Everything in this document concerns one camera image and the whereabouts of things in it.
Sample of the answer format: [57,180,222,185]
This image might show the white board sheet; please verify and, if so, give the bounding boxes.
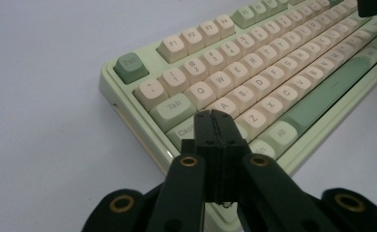
[0,0,377,232]

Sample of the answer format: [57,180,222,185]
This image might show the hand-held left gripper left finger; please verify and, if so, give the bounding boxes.
[145,109,225,232]

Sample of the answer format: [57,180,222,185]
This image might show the green and pink keyboard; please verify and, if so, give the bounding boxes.
[98,0,377,232]

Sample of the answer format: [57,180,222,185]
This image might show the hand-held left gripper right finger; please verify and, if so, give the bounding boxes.
[212,110,339,232]

